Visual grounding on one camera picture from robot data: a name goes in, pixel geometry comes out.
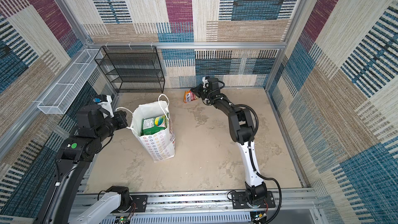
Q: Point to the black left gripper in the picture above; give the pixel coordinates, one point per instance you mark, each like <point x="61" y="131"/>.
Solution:
<point x="120" y="116"/>

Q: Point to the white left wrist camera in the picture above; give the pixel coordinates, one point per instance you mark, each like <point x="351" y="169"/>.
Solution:
<point x="105" y="102"/>

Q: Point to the white slotted cable duct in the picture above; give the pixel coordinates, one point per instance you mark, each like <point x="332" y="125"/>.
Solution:
<point x="184" y="218"/>

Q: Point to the white paper bag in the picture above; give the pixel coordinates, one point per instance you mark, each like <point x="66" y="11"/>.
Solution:
<point x="160" y="146"/>

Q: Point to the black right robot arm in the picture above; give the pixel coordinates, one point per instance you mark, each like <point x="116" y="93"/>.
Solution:
<point x="242" y="127"/>

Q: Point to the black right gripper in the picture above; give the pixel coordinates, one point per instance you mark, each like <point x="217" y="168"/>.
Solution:
<point x="197" y="90"/>

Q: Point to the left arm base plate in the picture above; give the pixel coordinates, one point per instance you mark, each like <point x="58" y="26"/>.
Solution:
<point x="136" y="204"/>

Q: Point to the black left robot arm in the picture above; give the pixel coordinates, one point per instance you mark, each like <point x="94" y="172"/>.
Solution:
<point x="94" y="125"/>

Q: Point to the black wire shelf rack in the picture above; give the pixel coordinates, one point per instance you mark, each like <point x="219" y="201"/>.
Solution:
<point x="132" y="69"/>

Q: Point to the orange green snack bag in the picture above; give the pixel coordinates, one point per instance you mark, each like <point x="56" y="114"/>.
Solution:
<point x="189" y="96"/>

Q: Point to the green rainbow snack bag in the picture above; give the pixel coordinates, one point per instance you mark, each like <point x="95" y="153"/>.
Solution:
<point x="151" y="126"/>

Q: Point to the white wire mesh basket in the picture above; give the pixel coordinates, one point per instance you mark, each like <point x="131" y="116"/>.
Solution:
<point x="60" y="97"/>

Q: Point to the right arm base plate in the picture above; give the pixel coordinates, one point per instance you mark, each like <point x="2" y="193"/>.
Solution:
<point x="240" y="201"/>

